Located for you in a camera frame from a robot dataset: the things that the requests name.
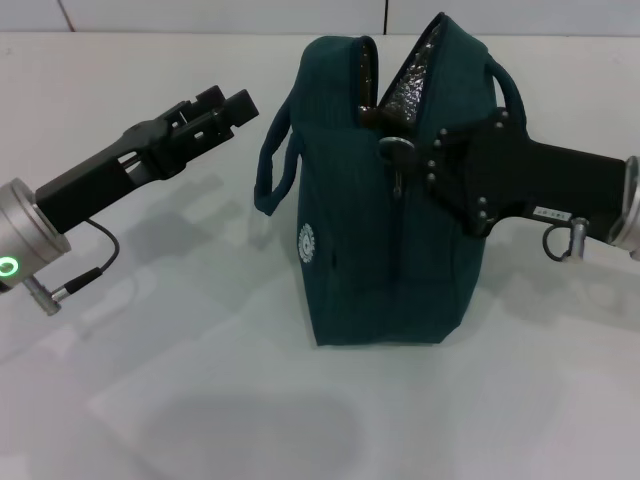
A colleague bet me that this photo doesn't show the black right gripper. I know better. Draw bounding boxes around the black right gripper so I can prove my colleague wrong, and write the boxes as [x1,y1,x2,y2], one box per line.
[412,112,630,239]

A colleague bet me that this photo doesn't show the right arm connector cable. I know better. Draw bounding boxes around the right arm connector cable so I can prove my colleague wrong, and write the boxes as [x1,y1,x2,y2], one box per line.
[543,218,589,263]

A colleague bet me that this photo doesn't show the dark teal insulated lunch bag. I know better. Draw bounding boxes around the dark teal insulated lunch bag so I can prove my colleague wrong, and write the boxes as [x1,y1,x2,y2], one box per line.
[253,12,526,347]

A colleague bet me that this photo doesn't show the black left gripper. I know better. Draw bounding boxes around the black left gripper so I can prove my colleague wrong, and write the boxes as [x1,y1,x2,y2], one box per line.
[35,85,261,235]

